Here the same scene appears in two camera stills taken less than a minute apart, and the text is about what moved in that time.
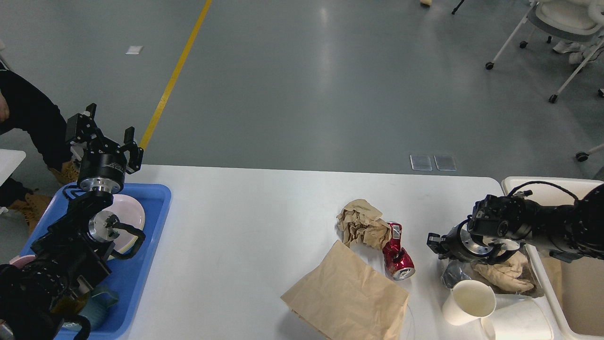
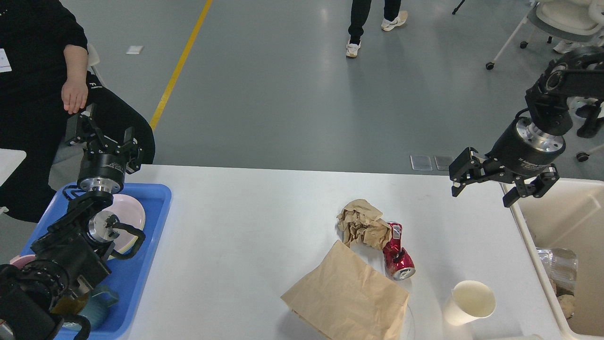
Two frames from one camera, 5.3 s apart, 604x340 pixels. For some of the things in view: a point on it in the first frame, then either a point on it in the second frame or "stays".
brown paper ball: [359, 221] stays
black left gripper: [102, 170] stays
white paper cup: [469, 299] stays
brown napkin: [507, 275] → [567, 303]
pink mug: [21, 261] stays
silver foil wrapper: [453, 272] → [561, 265]
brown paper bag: [343, 297] stays
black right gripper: [459, 243] → [524, 148]
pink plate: [129, 212] stays
